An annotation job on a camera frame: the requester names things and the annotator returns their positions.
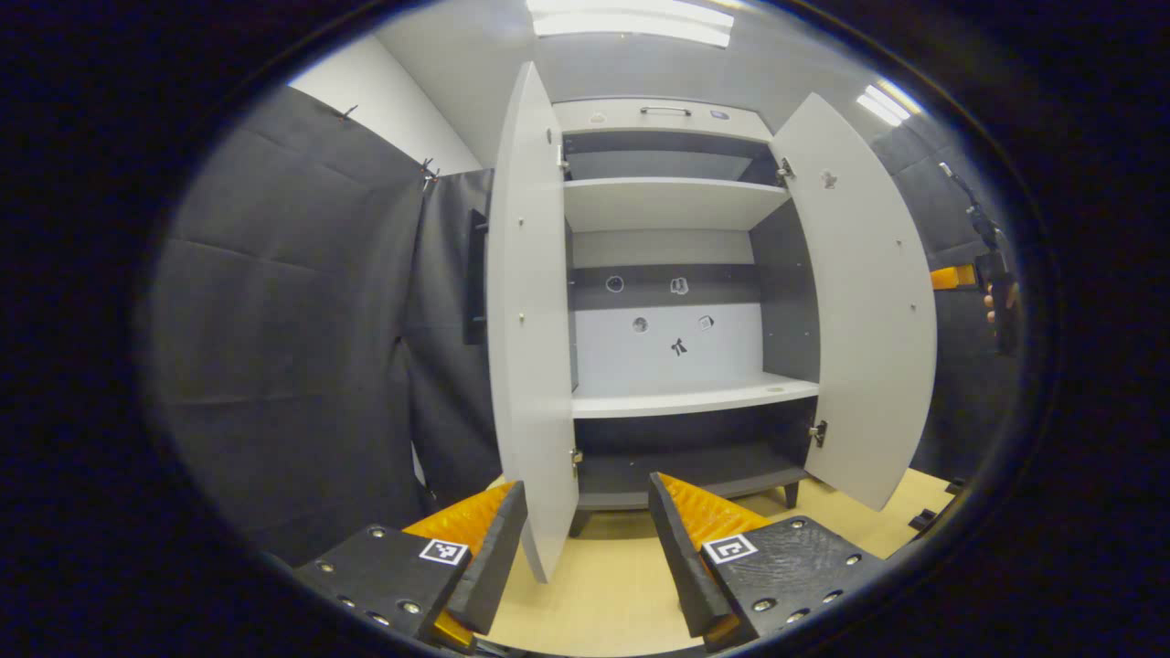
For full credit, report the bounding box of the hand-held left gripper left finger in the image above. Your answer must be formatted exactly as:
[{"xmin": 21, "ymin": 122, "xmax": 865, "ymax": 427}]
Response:
[{"xmin": 292, "ymin": 482, "xmax": 529, "ymax": 650}]

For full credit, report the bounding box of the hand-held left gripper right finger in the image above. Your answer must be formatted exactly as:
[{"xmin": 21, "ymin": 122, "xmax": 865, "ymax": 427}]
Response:
[{"xmin": 647, "ymin": 472, "xmax": 886, "ymax": 652}]

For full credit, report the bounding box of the grey cabinet door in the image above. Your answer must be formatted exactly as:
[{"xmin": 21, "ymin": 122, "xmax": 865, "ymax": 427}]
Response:
[
  {"xmin": 771, "ymin": 91, "xmax": 940, "ymax": 513},
  {"xmin": 464, "ymin": 62, "xmax": 580, "ymax": 584}
]

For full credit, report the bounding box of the grey cabinet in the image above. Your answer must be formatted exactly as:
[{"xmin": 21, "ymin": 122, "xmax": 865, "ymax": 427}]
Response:
[{"xmin": 552, "ymin": 96, "xmax": 824, "ymax": 536}]

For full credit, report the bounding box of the small ceiling light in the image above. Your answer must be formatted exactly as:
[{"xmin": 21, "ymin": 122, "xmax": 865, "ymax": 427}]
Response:
[{"xmin": 856, "ymin": 80, "xmax": 926, "ymax": 128}]

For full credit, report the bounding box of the large ceiling light panel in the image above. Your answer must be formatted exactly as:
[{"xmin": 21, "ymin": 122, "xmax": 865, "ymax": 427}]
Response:
[{"xmin": 526, "ymin": 0, "xmax": 735, "ymax": 49}]

